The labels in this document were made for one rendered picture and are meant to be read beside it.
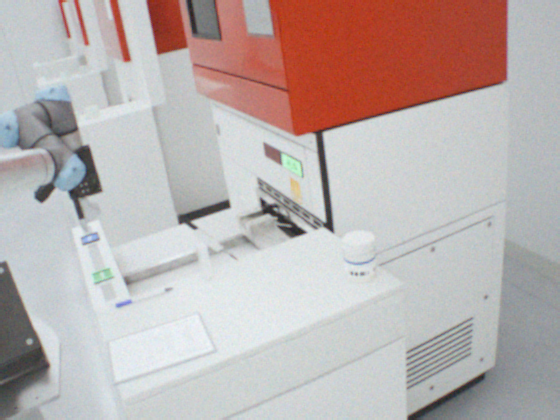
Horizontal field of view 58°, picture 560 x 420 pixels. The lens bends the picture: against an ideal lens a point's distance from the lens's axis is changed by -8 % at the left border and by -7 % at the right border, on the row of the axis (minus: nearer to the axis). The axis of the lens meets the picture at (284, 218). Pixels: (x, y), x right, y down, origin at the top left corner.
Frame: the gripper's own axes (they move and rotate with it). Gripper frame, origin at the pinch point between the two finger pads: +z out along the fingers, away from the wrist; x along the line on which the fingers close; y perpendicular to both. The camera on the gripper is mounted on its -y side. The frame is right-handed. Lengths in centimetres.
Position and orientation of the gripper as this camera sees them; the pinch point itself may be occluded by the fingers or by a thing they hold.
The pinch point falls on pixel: (83, 228)
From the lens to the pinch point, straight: 138.2
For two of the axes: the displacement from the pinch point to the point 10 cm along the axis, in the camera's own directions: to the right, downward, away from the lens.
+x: -4.4, -3.3, 8.3
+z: 1.4, 8.9, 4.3
